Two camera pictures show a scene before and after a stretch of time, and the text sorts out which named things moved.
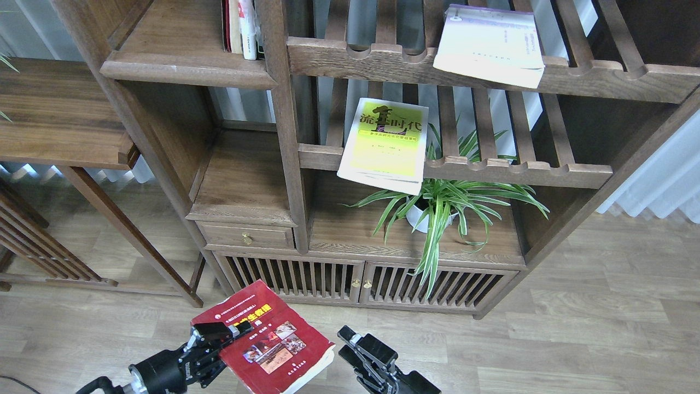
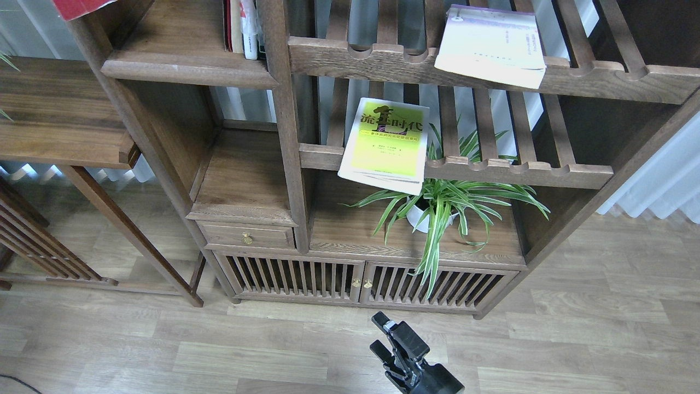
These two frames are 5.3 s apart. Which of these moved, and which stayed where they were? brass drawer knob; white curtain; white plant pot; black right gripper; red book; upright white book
Moved: red book; black right gripper
Stayed: white curtain; brass drawer knob; upright white book; white plant pot
